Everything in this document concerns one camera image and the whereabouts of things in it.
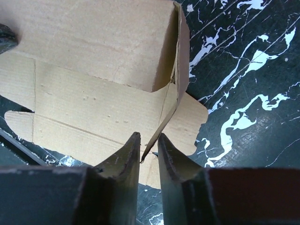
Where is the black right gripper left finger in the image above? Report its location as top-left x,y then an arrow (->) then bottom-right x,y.
0,132 -> 141,225

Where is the brown cardboard box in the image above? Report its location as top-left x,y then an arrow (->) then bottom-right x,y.
0,0 -> 208,188

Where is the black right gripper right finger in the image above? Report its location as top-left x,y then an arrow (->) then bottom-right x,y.
157,134 -> 300,225

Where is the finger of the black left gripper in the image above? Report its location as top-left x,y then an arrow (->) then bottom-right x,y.
0,24 -> 18,54

